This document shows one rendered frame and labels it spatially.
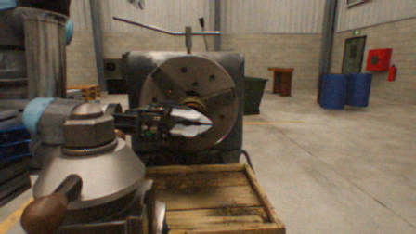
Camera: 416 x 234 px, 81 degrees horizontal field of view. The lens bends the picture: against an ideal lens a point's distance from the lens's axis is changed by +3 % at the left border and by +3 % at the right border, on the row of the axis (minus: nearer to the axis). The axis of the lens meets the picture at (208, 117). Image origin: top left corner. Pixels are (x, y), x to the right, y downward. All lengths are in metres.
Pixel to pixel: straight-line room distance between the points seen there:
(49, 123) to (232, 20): 10.66
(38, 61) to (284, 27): 11.32
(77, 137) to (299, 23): 11.86
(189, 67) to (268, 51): 10.62
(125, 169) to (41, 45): 0.50
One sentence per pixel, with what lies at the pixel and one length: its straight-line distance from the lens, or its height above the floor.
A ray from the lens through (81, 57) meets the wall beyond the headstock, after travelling 11.45.
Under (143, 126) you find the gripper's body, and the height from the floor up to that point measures 1.09.
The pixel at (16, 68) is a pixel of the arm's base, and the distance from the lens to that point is 0.98.
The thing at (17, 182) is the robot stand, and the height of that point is 0.85.
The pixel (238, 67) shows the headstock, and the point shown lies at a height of 1.20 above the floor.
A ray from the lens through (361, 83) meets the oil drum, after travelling 7.78.
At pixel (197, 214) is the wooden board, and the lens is 0.57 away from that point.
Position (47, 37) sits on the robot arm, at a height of 1.27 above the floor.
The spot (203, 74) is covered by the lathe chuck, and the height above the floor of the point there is 1.18.
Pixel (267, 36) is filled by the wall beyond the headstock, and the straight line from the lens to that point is 11.35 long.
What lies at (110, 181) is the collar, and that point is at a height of 1.13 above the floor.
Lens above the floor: 1.21
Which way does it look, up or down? 13 degrees down
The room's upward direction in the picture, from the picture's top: straight up
